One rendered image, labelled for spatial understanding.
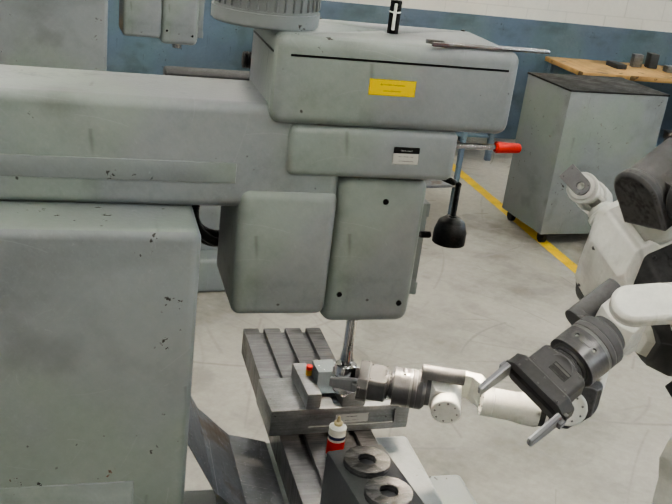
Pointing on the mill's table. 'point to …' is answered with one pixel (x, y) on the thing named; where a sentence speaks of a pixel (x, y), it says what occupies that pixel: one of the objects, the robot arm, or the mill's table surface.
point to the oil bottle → (336, 435)
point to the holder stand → (365, 478)
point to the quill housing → (373, 248)
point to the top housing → (383, 78)
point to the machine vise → (317, 407)
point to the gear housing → (370, 152)
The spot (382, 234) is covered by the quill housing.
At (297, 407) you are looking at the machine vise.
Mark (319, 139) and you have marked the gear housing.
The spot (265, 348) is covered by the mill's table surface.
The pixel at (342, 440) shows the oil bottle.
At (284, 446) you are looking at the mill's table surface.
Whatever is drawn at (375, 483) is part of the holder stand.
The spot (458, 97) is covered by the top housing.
